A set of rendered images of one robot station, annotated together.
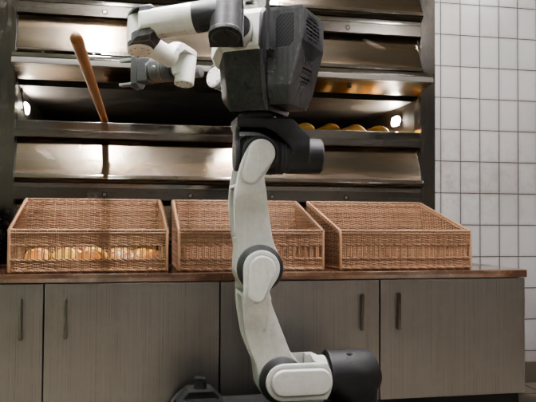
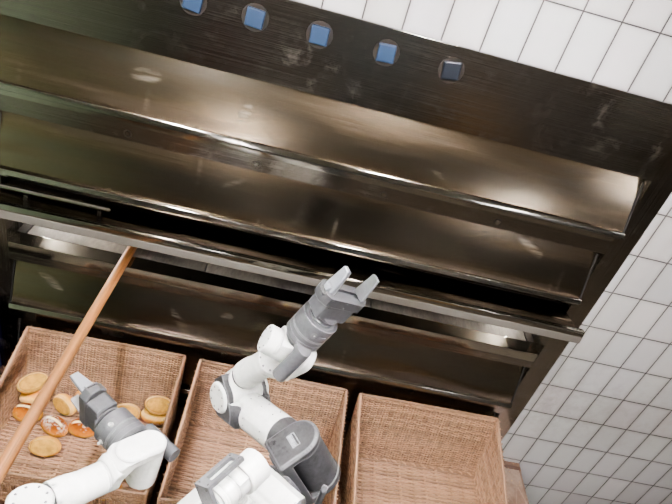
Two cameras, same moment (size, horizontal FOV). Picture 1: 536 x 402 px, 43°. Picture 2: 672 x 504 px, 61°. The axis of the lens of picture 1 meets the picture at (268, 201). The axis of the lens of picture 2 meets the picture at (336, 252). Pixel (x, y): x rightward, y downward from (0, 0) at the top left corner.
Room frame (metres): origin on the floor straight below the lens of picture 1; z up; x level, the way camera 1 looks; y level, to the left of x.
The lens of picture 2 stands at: (1.58, -0.03, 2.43)
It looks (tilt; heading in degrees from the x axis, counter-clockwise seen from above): 35 degrees down; 4
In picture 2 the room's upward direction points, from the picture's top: 17 degrees clockwise
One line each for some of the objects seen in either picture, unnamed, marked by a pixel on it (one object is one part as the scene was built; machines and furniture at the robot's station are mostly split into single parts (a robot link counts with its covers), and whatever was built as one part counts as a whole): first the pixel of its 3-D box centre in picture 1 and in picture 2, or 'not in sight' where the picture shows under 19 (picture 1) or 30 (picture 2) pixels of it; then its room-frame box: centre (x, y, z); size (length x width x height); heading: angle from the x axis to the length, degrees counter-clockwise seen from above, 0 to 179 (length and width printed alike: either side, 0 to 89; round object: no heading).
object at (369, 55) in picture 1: (230, 45); (311, 210); (3.02, 0.17, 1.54); 1.79 x 0.11 x 0.19; 102
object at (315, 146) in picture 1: (277, 146); not in sight; (2.16, -0.03, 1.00); 0.28 x 0.13 x 0.18; 101
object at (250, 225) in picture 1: (255, 215); not in sight; (2.14, 0.04, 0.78); 0.18 x 0.15 x 0.47; 11
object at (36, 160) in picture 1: (229, 163); (278, 333); (3.02, 0.17, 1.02); 1.79 x 0.11 x 0.19; 102
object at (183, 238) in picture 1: (242, 232); (258, 451); (2.76, 0.10, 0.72); 0.56 x 0.49 x 0.28; 101
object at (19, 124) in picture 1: (228, 132); (287, 299); (3.04, 0.18, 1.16); 1.80 x 0.06 x 0.04; 102
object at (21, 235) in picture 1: (92, 232); (83, 418); (2.64, 0.68, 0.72); 0.56 x 0.49 x 0.28; 103
